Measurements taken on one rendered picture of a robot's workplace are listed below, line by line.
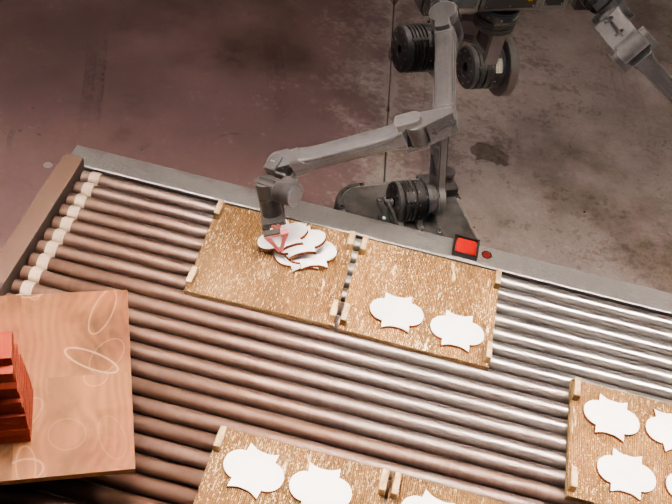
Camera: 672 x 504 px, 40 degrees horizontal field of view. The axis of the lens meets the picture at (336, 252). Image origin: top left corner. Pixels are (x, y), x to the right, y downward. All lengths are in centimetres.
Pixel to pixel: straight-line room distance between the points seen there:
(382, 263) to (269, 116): 203
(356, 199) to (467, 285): 127
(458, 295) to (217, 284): 67
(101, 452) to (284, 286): 72
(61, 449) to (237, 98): 282
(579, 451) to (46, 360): 129
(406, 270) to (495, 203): 176
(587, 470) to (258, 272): 99
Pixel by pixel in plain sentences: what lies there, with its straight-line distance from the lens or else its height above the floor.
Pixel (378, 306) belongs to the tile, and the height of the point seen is 95.
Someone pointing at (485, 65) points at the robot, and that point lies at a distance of 301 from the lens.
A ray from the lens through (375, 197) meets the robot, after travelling 382.
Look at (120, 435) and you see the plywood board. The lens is 209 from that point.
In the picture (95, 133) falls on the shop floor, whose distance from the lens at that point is 437.
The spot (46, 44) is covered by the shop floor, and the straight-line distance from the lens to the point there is 493.
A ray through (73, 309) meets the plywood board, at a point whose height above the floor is 104.
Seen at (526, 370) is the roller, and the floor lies 92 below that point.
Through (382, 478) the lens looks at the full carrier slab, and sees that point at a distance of 217.
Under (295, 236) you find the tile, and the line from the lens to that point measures 256.
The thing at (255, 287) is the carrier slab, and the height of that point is 94.
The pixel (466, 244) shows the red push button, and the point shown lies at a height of 93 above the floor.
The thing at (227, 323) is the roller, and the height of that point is 92.
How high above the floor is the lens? 282
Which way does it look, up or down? 46 degrees down
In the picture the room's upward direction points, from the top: 11 degrees clockwise
